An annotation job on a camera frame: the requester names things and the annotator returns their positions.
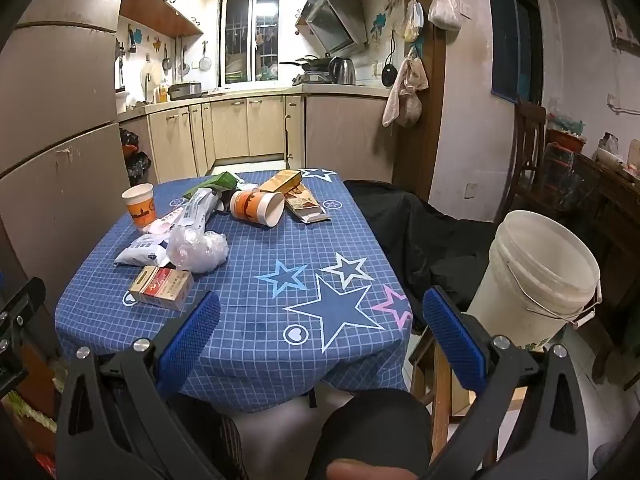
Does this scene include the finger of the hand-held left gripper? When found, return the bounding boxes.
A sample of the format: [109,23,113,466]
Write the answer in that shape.
[0,277,46,346]

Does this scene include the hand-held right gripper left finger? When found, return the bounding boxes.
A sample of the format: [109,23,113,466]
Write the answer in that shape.
[56,290,222,480]

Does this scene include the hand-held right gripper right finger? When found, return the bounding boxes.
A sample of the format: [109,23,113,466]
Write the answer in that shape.
[422,286,588,480]

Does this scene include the red cardboard box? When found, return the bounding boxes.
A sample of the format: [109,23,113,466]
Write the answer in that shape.
[128,266,195,312]

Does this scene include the clear plastic bag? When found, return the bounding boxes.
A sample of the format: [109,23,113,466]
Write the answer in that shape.
[166,225,230,274]

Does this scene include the white plastic bucket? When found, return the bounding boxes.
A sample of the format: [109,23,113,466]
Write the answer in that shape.
[467,210,603,351]

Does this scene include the white packet with blue print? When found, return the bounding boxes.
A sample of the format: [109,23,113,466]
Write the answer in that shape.
[114,234,173,267]

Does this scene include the long white blue packet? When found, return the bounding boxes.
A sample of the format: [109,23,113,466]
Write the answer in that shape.
[175,189,223,228]

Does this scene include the orange print paper cup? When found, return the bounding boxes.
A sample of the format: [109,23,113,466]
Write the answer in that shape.
[229,189,286,229]
[121,183,155,227]

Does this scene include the green packet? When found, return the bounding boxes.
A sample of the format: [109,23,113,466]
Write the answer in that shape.
[182,171,246,200]

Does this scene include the brown packet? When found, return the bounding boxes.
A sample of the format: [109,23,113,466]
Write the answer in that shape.
[285,185,332,224]

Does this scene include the orange carton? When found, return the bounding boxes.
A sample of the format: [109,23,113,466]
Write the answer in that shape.
[258,170,304,195]

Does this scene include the black trash bags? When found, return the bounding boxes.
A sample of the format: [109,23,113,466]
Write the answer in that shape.
[119,129,152,186]

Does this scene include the person's right hand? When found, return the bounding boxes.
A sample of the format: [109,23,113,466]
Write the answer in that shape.
[326,459,401,480]

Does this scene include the blue star tablecloth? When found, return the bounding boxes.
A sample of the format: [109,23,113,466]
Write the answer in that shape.
[55,166,413,413]

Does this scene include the black cloth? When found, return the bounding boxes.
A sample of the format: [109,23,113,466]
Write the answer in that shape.
[344,180,501,313]

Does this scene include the dark striped cloth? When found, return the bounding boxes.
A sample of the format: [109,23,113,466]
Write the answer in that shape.
[167,395,248,480]

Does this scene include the person's black trouser leg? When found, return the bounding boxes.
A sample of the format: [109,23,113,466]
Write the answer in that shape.
[307,387,433,480]

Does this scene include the beige refrigerator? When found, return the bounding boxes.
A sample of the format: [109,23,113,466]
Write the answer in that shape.
[0,0,151,306]

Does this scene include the dark wooden table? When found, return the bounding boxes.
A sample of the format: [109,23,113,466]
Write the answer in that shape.
[545,150,640,386]

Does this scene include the dark wooden chair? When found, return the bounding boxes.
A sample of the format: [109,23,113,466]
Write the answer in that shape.
[510,100,548,211]

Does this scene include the beige kitchen base cabinets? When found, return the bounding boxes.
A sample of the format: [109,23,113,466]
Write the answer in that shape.
[117,95,401,186]

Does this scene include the red basin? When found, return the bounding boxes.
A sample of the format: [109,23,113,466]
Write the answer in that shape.
[547,127,586,153]

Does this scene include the steel pot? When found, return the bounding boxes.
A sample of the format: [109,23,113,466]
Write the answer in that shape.
[167,81,203,101]

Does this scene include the hanging beige bags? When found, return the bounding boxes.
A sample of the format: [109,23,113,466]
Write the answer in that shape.
[382,50,430,128]

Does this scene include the gas stove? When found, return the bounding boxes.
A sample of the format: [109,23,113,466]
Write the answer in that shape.
[292,71,333,86]

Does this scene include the steel kettle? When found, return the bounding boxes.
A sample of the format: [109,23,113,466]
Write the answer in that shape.
[327,56,357,86]

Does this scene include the black wok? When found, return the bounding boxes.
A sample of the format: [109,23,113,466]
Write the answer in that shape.
[279,55,333,73]

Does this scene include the barred kitchen window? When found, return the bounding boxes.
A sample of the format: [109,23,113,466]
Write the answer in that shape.
[218,0,286,86]

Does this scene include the dark window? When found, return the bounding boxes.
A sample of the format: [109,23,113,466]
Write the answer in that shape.
[485,0,546,106]

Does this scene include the hanging yellowish plastic bag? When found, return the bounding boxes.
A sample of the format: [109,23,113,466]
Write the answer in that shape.
[402,0,426,43]

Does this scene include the hanging white plastic bag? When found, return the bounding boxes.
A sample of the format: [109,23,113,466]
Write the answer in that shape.
[427,0,463,30]

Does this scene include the steel range hood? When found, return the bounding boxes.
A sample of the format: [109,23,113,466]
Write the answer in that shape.
[300,0,368,56]

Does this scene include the framed picture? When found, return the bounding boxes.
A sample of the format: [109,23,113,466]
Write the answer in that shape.
[600,0,640,56]

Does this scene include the wooden door frame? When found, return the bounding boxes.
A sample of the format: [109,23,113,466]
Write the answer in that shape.
[392,0,446,201]

